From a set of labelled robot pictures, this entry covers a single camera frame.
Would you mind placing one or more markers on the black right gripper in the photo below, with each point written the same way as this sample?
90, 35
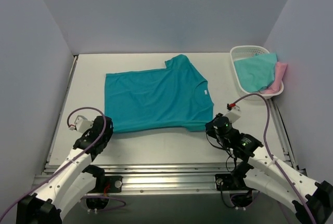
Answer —
212, 124

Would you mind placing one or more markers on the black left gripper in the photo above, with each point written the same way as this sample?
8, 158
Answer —
104, 128

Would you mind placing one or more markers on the teal t shirt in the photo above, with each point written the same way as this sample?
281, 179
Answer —
174, 96

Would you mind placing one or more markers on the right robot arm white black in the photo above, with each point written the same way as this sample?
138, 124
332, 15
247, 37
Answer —
310, 200

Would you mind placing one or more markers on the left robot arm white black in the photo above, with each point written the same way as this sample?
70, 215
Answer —
74, 178

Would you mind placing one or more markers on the light teal shirt in basket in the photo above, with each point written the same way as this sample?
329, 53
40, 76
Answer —
256, 73

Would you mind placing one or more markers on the white plastic laundry basket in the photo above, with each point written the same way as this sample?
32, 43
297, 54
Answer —
243, 52

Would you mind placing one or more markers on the pink shirt in basket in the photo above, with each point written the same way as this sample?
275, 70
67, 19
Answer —
280, 69

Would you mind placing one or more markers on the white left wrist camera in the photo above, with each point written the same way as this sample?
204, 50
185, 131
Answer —
81, 124

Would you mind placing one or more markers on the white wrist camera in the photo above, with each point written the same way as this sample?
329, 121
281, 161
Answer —
81, 124
233, 112

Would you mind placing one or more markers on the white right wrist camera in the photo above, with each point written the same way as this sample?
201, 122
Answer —
233, 112

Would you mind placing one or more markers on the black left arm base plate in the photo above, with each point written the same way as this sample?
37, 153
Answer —
108, 184

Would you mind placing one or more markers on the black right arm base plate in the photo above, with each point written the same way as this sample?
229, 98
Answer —
237, 182

